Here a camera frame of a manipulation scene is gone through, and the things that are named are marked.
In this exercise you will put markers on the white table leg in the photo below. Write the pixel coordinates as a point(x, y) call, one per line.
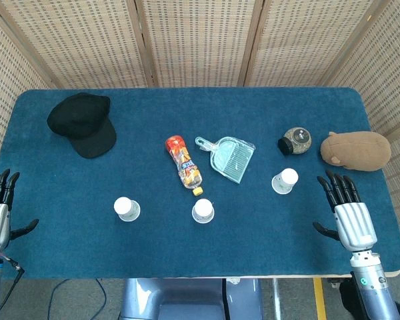
point(276, 300)

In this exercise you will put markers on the blue-grey robot torso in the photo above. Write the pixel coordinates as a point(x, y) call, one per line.
point(186, 300)

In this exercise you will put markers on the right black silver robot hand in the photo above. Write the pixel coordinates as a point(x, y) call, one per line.
point(353, 223)

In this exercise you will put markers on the yellow floor tape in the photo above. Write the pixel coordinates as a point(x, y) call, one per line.
point(320, 300)

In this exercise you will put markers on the brown plush toy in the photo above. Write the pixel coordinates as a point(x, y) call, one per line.
point(356, 150)

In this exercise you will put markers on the black cap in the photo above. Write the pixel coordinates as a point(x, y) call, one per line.
point(83, 126)

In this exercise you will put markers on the mint dustpan with brush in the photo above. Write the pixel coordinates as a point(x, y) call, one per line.
point(231, 160)

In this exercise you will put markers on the woven folding screen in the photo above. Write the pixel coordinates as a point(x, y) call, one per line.
point(200, 43)

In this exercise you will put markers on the blue table mat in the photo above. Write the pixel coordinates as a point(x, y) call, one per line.
point(153, 233)

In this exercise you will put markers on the glass jar black lid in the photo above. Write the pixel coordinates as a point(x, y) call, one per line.
point(298, 140)

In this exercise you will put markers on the white floral paper cup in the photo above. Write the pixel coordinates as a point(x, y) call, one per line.
point(126, 208)
point(202, 210)
point(285, 181)

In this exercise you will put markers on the plastic bottle orange label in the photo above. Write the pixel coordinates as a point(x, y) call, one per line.
point(186, 163)

